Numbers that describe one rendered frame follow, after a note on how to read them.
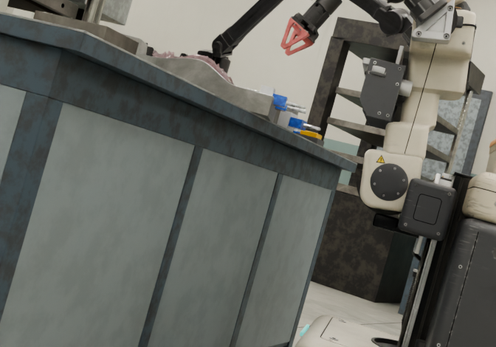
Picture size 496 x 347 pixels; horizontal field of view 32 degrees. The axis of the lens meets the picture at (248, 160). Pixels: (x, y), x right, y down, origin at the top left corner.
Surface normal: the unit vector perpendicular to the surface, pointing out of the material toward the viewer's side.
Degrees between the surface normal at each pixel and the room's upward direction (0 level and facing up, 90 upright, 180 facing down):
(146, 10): 90
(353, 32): 90
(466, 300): 90
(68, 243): 90
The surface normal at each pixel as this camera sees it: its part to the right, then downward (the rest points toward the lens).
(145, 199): 0.90, 0.25
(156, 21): -0.47, -0.15
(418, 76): -0.17, -0.07
